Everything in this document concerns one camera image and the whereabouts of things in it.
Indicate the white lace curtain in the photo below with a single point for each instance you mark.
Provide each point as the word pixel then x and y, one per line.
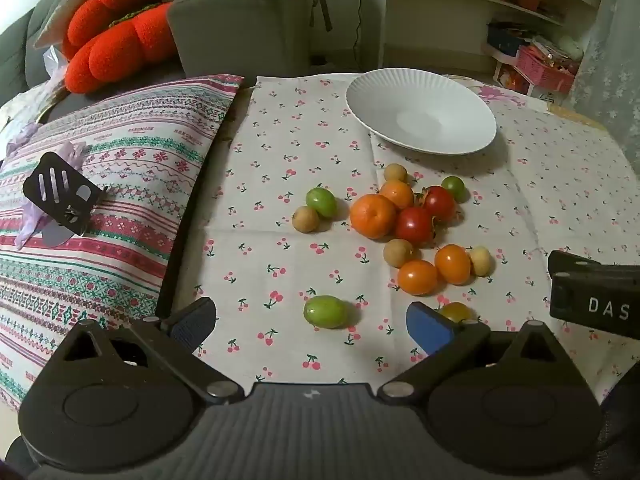
pixel 610 70

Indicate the oval green tomato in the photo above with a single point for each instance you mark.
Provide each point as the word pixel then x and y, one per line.
pixel 325 311

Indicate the small green tomato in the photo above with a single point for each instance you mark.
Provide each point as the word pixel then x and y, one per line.
pixel 454 186

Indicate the brownish green tomato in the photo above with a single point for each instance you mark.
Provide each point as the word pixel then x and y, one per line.
pixel 454 311

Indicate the cherry print tablecloth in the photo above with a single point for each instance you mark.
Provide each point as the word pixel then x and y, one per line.
pixel 280 160

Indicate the orange basket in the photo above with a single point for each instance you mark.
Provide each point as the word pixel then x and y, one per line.
pixel 528 1

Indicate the tan longan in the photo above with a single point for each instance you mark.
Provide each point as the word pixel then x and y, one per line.
pixel 398 252
pixel 395 172
pixel 305 219
pixel 481 260

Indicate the white ribbed plate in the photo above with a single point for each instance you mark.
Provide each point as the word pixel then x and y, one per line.
pixel 425 110

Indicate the red knitted cushion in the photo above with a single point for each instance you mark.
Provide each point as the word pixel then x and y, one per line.
pixel 115 40

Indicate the small orange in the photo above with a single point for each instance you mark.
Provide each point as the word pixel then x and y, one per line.
pixel 397 192

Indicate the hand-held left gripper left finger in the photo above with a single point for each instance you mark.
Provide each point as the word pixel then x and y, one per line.
pixel 192 324

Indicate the dark blue box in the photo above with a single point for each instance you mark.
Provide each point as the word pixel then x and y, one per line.
pixel 504 40

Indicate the red tomato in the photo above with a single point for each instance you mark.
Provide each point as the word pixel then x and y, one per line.
pixel 414 226
pixel 440 203

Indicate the large green tomato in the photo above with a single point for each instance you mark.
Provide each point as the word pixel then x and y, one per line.
pixel 321 201

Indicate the pink plastic basket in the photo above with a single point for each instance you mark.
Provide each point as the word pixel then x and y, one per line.
pixel 545 72

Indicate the striped patterned pillow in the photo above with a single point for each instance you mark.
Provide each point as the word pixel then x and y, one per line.
pixel 135 170

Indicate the large orange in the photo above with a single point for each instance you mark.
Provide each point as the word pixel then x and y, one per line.
pixel 372 216

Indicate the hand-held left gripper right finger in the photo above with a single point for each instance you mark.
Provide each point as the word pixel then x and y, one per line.
pixel 430 331

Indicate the clear plastic bag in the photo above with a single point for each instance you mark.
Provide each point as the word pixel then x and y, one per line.
pixel 54 67

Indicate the pink floral cloth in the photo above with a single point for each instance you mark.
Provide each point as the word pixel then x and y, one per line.
pixel 492 94

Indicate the white shelf unit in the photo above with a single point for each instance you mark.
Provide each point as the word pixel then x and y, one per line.
pixel 440 25

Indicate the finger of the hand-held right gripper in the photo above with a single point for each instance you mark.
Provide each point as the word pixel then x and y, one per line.
pixel 595 290

